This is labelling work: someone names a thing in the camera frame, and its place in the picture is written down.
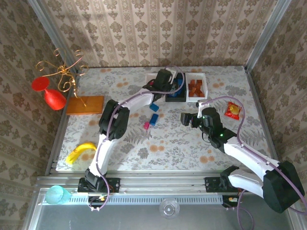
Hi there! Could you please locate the black rectangular plastic container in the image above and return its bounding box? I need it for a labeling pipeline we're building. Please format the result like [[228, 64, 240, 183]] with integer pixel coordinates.
[[165, 71, 187, 103]]

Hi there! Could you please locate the white rectangular plastic container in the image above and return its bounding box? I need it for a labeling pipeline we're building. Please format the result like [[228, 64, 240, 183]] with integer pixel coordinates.
[[186, 72, 207, 103], [144, 71, 166, 96]]

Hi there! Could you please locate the red yellow snack packet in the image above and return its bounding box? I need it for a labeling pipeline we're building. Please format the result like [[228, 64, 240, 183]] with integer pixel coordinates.
[[224, 101, 243, 121]]

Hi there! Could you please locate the floral tablecloth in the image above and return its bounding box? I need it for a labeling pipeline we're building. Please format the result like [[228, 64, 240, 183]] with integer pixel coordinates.
[[55, 66, 277, 172]]

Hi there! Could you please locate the wooden base board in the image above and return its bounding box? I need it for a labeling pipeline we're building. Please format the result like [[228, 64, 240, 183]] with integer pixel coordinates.
[[66, 95, 105, 116]]

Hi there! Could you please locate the clear plastic cup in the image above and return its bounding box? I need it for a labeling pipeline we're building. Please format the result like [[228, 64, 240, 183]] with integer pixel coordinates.
[[159, 198, 180, 220]]

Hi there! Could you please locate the yellow banana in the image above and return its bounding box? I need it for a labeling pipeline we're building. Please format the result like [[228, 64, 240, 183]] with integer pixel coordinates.
[[65, 142, 97, 165]]

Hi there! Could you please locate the red goblet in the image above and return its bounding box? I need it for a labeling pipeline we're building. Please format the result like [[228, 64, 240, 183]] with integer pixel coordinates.
[[31, 76, 67, 111]]

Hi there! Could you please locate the grey metal tray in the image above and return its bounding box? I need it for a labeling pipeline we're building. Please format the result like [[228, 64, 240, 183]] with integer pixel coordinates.
[[23, 188, 304, 230]]

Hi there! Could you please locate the teal plastic cup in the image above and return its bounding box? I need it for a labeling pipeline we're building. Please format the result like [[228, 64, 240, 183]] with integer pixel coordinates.
[[45, 185, 72, 206]]

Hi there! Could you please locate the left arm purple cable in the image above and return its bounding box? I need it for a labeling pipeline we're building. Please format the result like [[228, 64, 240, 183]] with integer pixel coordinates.
[[90, 65, 185, 213]]

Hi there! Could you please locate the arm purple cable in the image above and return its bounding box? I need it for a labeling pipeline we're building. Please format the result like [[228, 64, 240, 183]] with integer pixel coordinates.
[[198, 96, 307, 230], [90, 65, 185, 213]]

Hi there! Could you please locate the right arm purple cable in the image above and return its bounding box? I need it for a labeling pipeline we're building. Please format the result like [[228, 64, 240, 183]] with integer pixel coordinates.
[[198, 96, 307, 230]]

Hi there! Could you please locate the aluminium table side rail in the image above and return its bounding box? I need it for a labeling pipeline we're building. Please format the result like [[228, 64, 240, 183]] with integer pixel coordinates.
[[244, 66, 284, 175], [45, 69, 80, 176]]

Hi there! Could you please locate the long aluminium mounting rail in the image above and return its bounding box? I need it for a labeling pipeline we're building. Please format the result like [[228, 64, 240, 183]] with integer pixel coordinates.
[[35, 170, 295, 194]]

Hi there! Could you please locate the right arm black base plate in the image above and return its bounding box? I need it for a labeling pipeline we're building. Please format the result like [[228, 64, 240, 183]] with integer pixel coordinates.
[[204, 176, 250, 193]]

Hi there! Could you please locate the black wired connector board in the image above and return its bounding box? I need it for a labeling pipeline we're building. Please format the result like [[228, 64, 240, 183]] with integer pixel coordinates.
[[87, 194, 110, 209], [221, 195, 240, 208]]

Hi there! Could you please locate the grey slotted cable duct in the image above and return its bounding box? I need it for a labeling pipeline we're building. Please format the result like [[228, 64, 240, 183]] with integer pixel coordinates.
[[68, 193, 224, 205]]

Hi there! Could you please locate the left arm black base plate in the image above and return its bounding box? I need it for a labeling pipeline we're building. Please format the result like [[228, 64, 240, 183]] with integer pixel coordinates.
[[77, 177, 121, 194]]

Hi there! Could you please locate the gold wire glass rack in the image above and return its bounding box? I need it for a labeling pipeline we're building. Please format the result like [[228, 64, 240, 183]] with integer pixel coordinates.
[[35, 47, 90, 107]]

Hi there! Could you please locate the aluminium frame post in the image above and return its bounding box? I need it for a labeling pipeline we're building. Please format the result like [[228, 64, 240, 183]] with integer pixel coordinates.
[[26, 0, 81, 74], [244, 0, 293, 71]]

